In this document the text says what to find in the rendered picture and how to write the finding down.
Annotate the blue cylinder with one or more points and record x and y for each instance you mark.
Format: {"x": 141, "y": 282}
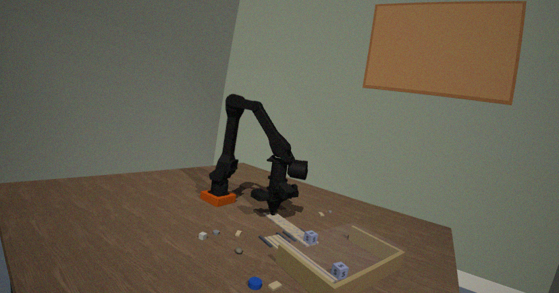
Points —
{"x": 255, "y": 283}

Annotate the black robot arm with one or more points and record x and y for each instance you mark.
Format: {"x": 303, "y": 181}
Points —
{"x": 227, "y": 164}

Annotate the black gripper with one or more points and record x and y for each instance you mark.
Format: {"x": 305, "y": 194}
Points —
{"x": 273, "y": 198}

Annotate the beige strip with blue speckles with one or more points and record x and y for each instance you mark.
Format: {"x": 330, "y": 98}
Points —
{"x": 284, "y": 224}

